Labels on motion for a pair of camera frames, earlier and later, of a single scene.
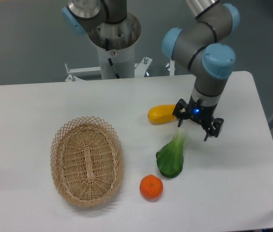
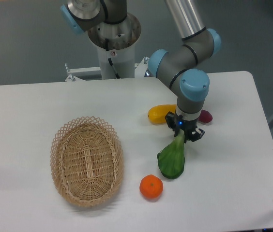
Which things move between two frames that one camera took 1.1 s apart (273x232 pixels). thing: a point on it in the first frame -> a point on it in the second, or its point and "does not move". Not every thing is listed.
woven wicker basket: x=87 y=161 does not move
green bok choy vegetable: x=170 y=158 does not move
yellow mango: x=161 y=114 does not move
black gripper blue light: x=197 y=112 -> x=188 y=126
